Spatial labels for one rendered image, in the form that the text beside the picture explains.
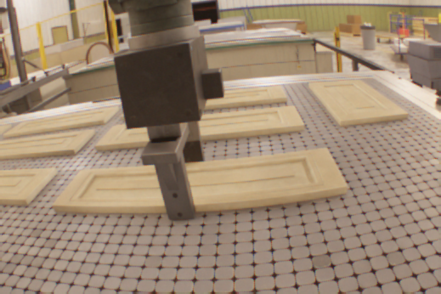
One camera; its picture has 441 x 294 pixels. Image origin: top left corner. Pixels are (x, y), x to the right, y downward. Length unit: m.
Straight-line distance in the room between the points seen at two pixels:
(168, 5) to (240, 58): 3.51
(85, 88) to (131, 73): 4.09
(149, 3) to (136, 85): 0.14
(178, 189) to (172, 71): 0.21
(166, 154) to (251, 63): 3.60
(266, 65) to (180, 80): 3.58
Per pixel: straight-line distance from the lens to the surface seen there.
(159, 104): 0.54
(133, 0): 0.57
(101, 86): 4.50
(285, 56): 4.09
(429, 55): 4.01
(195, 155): 0.79
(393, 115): 1.05
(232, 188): 0.68
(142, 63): 0.53
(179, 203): 0.60
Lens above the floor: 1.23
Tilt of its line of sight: 20 degrees down
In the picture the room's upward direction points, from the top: 8 degrees counter-clockwise
